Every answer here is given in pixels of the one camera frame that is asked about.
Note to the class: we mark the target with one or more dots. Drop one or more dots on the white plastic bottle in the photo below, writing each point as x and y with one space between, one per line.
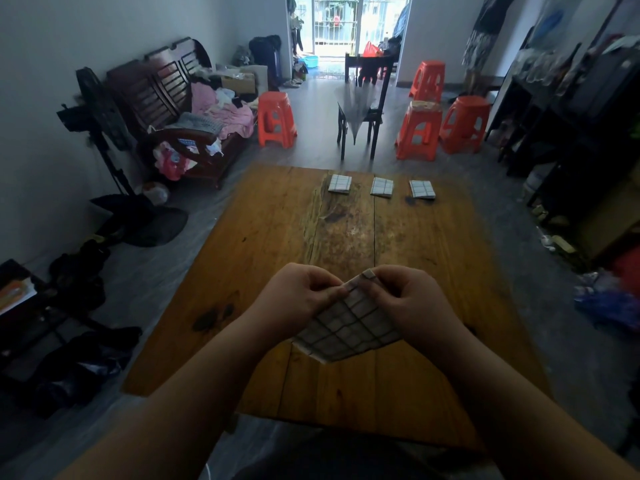
537 177

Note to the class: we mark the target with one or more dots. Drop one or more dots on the pink plastic bag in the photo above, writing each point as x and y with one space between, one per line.
170 162

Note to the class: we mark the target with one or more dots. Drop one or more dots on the blue white wall poster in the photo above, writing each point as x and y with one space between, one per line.
550 19

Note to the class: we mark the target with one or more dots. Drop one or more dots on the white crumpled paper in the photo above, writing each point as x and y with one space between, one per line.
215 147

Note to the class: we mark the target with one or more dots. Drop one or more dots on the pair of shoes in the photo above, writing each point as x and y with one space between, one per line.
291 83

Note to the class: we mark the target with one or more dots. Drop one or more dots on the grey folded garment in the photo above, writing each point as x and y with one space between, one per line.
195 123

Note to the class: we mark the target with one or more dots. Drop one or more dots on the white metal door grille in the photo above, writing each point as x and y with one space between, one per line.
335 19

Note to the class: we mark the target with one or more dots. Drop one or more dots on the person's left forearm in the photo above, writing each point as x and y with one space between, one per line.
165 419

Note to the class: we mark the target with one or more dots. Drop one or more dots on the blue plastic basin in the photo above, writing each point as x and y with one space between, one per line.
310 61

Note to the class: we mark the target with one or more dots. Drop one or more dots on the red plastic stool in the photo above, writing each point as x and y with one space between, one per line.
276 117
427 79
465 122
419 129

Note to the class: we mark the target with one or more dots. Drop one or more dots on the white orange paper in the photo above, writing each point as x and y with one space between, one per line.
15 294

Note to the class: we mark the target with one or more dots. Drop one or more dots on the blue plastic bag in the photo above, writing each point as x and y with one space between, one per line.
607 302

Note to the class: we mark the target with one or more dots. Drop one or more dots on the person's left hand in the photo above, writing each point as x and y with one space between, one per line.
290 299

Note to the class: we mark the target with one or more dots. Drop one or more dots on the pile of packaging scraps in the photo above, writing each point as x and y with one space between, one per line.
555 242

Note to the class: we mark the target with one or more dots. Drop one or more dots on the dark wooden sofa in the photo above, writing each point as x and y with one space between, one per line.
145 87

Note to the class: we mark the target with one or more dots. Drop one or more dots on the pink blanket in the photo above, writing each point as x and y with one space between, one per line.
235 119

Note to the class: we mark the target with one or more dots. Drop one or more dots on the cardboard box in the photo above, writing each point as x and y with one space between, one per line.
239 84

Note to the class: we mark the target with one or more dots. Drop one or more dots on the person's right forearm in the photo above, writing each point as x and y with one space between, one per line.
535 424

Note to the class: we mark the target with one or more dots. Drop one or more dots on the black blue bag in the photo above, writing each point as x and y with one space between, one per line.
75 369

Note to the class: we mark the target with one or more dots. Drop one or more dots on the dark shelf unit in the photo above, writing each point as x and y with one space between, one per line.
575 119

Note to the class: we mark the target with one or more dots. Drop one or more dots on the person's black top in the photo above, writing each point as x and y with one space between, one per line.
340 459

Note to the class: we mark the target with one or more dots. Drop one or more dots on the red plastic bag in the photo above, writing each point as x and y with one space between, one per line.
372 49

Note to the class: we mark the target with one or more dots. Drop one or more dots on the person's right hand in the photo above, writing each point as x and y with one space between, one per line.
425 314

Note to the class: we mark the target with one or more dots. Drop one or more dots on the black standing fan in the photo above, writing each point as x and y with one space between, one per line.
155 224

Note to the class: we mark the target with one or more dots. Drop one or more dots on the white blue printed paper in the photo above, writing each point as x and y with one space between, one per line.
187 145

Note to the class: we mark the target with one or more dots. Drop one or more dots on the black backpack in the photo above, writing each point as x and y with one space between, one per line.
632 424

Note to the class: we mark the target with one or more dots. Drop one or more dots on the black metal chair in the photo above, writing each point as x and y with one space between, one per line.
380 94

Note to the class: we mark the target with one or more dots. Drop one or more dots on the brown cardboard sheet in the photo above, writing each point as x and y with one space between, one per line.
612 224

